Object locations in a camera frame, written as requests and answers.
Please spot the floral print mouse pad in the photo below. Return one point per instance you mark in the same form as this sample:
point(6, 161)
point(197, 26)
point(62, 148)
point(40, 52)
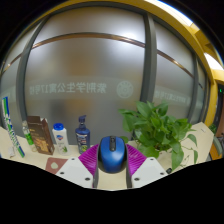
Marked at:
point(55, 165)

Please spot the small white packet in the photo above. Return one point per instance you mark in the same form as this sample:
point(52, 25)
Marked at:
point(11, 152)

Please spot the brown cardboard box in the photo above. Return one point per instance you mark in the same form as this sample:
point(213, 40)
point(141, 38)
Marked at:
point(40, 135)

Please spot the white bottle with blue cap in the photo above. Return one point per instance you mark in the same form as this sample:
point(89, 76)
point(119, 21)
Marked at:
point(61, 140)

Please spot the blue computer mouse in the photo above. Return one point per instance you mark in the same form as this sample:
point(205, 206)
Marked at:
point(112, 155)

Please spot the clear bottle with green label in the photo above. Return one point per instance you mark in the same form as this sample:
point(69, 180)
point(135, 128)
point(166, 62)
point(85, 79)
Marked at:
point(28, 136)

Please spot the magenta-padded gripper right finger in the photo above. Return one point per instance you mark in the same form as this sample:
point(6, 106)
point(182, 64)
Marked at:
point(143, 168)

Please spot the dark blue pump bottle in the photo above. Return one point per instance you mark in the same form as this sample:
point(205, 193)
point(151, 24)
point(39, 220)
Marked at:
point(82, 138)

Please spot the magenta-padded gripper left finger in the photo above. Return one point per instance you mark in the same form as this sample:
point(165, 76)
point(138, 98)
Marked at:
point(81, 168)

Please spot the white green shuttlecock tube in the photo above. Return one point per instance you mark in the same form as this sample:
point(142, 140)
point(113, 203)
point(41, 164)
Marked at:
point(11, 128)

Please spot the green plant in white pot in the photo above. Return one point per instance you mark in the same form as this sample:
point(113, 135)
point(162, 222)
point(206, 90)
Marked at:
point(155, 130)

